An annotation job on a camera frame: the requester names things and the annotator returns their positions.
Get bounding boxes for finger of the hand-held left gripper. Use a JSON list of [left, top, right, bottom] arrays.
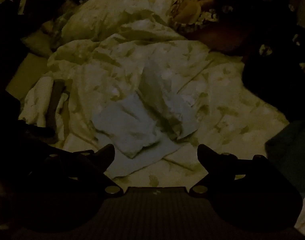
[[22, 122, 56, 139]]

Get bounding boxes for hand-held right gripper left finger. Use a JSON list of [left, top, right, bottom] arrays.
[[30, 144, 124, 196]]

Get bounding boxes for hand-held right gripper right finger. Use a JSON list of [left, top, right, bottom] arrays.
[[189, 144, 296, 196]]

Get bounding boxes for light blue small garment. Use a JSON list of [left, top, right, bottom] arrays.
[[91, 64, 201, 179]]

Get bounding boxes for brown cloth strip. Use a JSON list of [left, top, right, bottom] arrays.
[[46, 79, 67, 131]]

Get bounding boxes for yellow bed sheet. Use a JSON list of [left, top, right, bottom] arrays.
[[6, 52, 51, 98]]

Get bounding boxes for cream floral blanket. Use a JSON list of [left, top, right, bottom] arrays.
[[19, 0, 305, 230]]

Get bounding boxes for pale pillow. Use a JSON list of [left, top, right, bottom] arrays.
[[21, 20, 66, 58]]

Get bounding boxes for teal folded cloth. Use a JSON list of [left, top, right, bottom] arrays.
[[265, 119, 305, 196]]

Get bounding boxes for dark printed cloth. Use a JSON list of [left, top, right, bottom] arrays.
[[212, 0, 305, 123]]

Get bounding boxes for dark cloth with white label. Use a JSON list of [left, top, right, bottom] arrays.
[[0, 0, 83, 80]]

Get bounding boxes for reddish brown cloth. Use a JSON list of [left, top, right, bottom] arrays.
[[190, 22, 246, 55]]

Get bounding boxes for orange floral cloth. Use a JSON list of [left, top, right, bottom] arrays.
[[167, 0, 221, 30]]

